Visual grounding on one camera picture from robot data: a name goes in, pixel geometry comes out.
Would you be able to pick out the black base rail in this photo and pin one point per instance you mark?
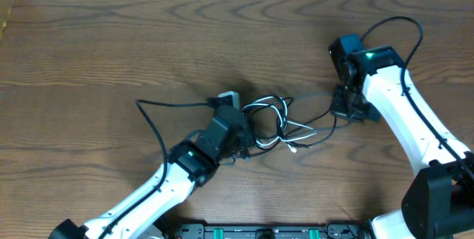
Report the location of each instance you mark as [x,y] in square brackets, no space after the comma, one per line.
[331,230]

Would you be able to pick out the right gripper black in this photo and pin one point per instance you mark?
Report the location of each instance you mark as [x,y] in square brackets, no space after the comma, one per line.
[338,109]

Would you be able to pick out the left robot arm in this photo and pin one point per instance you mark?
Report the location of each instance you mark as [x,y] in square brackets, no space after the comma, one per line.
[214,143]

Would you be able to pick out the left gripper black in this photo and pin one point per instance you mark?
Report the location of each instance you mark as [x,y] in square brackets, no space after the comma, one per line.
[244,135]

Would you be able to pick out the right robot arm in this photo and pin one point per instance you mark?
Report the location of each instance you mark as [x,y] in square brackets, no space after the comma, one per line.
[439,202]

